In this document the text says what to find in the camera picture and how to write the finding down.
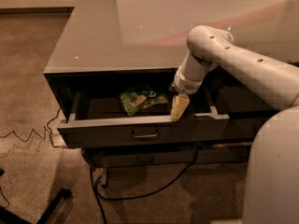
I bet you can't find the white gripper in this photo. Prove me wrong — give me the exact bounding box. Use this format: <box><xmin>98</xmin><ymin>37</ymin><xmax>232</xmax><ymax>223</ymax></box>
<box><xmin>169</xmin><ymin>69</ymin><xmax>202</xmax><ymax>121</ymax></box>

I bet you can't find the grey drawer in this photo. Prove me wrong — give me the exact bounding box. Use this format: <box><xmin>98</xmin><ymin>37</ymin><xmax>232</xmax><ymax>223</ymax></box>
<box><xmin>58</xmin><ymin>91</ymin><xmax>229</xmax><ymax>148</ymax></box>
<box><xmin>215</xmin><ymin>86</ymin><xmax>274</xmax><ymax>113</ymax></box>
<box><xmin>228</xmin><ymin>119</ymin><xmax>266</xmax><ymax>140</ymax></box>
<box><xmin>195</xmin><ymin>145</ymin><xmax>250</xmax><ymax>164</ymax></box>
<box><xmin>91</xmin><ymin>148</ymin><xmax>197</xmax><ymax>168</ymax></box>

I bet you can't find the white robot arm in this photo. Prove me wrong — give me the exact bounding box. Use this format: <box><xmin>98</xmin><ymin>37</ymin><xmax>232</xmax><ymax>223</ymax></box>
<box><xmin>170</xmin><ymin>25</ymin><xmax>299</xmax><ymax>224</ymax></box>

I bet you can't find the grey drawer cabinet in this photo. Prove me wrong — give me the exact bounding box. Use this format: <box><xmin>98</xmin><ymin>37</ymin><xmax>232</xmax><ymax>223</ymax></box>
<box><xmin>43</xmin><ymin>0</ymin><xmax>299</xmax><ymax>189</ymax></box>

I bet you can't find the green snack bag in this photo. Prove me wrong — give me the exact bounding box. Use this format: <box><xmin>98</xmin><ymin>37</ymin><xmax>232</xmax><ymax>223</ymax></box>
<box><xmin>119</xmin><ymin>89</ymin><xmax>169</xmax><ymax>117</ymax></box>

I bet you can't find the black stand leg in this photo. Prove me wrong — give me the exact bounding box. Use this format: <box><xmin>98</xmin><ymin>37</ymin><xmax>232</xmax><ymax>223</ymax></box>
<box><xmin>0</xmin><ymin>188</ymin><xmax>72</xmax><ymax>224</ymax></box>

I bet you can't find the thick black cable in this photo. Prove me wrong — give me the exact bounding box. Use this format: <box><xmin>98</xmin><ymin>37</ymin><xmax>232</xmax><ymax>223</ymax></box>
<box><xmin>89</xmin><ymin>149</ymin><xmax>199</xmax><ymax>224</ymax></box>

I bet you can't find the thin black floor cable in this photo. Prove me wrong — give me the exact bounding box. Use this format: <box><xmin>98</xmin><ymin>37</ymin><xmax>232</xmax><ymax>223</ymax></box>
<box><xmin>0</xmin><ymin>107</ymin><xmax>81</xmax><ymax>150</ymax></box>

